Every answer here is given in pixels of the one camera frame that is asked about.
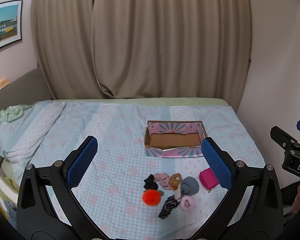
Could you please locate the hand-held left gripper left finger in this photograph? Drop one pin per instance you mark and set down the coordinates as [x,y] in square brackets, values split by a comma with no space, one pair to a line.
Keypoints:
[82,162]

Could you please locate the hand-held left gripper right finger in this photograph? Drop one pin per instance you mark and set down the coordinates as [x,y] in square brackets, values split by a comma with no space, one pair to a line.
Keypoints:
[216,165]

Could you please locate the magenta zip pouch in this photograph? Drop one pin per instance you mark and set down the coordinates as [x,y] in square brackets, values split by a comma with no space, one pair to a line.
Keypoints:
[207,177]

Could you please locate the pink striped cardboard box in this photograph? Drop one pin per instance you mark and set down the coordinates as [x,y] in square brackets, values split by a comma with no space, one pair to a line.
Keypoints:
[172,140]

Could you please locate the dusty pink printed cloth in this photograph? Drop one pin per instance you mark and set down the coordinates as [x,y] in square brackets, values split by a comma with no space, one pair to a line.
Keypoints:
[162,178]

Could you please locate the person's right hand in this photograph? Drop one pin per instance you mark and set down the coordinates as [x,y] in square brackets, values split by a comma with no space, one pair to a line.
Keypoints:
[299,197]

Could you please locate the grey rolled cloth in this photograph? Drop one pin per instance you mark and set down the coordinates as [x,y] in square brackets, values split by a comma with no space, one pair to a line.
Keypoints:
[190,185]

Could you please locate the brown bear plush toy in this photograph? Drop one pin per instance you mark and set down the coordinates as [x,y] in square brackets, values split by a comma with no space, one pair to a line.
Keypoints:
[175,180]

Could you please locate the blue checked blanket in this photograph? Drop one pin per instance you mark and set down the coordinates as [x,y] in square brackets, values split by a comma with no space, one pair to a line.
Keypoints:
[115,130]

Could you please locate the pink fluffy scrunchie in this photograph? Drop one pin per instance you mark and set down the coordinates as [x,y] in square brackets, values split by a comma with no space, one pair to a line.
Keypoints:
[187,203]

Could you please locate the dark patterned sock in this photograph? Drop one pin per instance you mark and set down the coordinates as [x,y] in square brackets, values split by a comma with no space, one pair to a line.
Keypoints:
[167,207]

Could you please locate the orange fluffy pompom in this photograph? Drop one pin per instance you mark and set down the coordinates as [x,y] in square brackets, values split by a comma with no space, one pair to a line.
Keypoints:
[151,197]

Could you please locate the beige upholstered headboard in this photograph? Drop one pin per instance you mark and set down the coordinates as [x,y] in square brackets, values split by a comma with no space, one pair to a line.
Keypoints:
[22,87]

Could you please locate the small beige object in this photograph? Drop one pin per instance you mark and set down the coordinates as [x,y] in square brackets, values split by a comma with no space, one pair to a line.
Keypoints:
[2,83]

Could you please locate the narrow beige curtain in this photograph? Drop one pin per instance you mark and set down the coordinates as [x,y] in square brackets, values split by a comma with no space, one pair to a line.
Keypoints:
[62,42]

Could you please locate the wide beige curtain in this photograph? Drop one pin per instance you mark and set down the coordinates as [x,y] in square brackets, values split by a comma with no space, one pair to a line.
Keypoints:
[170,42]

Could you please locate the framed wall poster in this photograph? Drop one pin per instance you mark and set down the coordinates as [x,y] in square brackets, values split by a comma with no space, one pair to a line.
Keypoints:
[5,25]

